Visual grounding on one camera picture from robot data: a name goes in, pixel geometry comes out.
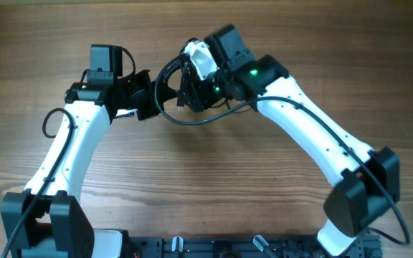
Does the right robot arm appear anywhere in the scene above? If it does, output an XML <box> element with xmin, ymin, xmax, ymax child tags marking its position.
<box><xmin>179</xmin><ymin>25</ymin><xmax>400</xmax><ymax>257</ymax></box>

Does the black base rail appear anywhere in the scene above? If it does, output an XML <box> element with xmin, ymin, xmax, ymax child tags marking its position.
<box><xmin>125</xmin><ymin>236</ymin><xmax>326</xmax><ymax>258</ymax></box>

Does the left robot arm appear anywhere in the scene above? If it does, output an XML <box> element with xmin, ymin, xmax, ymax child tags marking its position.
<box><xmin>0</xmin><ymin>44</ymin><xmax>159</xmax><ymax>257</ymax></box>

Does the black right camera cable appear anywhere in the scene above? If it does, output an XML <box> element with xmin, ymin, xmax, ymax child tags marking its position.
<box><xmin>153</xmin><ymin>57</ymin><xmax>411</xmax><ymax>247</ymax></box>

